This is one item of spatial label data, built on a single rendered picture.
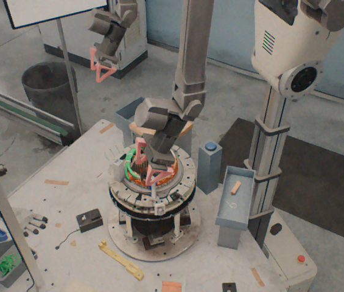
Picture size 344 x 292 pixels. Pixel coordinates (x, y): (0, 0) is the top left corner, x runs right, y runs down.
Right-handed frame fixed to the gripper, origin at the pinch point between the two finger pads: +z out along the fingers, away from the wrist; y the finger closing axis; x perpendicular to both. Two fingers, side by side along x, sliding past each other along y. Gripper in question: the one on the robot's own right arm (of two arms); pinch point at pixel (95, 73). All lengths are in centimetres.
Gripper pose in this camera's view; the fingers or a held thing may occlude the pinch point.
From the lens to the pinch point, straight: 143.7
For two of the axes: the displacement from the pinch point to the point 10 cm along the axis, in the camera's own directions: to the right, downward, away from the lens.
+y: 3.5, 6.4, -6.9
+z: -4.8, 7.5, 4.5
